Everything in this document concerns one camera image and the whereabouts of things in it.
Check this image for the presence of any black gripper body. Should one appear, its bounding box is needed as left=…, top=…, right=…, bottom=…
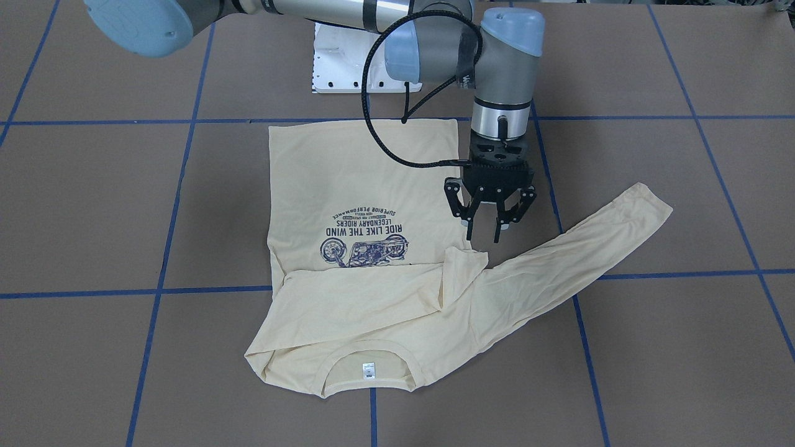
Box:
left=463, top=133, right=534, bottom=202

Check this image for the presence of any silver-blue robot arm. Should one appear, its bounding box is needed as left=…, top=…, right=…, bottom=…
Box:
left=84, top=1, right=546, bottom=242

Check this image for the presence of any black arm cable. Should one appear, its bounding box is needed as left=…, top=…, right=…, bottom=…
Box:
left=361, top=9, right=482, bottom=169

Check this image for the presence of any cream long-sleeve graphic shirt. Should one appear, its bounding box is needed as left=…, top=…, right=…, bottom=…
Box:
left=245, top=120, right=672, bottom=398

